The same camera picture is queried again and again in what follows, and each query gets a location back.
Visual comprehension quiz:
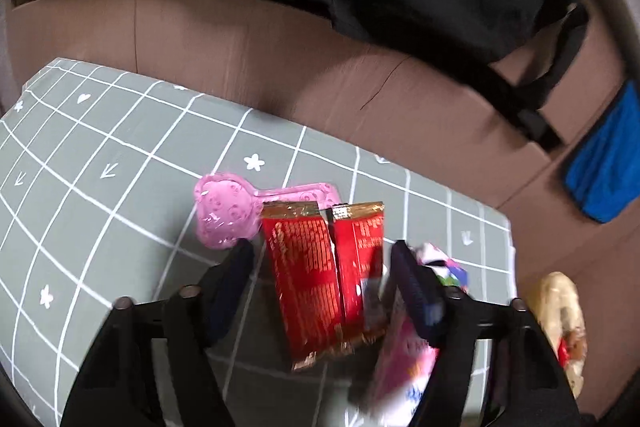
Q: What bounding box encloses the blue towel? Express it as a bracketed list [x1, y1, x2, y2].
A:
[564, 79, 640, 224]

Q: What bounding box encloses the colourful small wrapper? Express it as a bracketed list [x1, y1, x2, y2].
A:
[410, 243, 471, 294]

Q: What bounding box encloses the red packet with gold edges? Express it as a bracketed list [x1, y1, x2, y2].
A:
[261, 201, 389, 373]

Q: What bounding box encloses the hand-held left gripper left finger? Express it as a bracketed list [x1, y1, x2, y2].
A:
[60, 239, 256, 427]

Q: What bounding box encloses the pink plastic spoon toy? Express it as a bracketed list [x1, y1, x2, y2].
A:
[194, 172, 337, 251]

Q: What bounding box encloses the pink and white packet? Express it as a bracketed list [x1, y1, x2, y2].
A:
[357, 277, 442, 427]

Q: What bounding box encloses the grey grid-patterned tablecloth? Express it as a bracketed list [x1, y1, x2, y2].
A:
[0, 57, 516, 427]

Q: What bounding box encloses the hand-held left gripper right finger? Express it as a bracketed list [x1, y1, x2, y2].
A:
[390, 241, 583, 427]

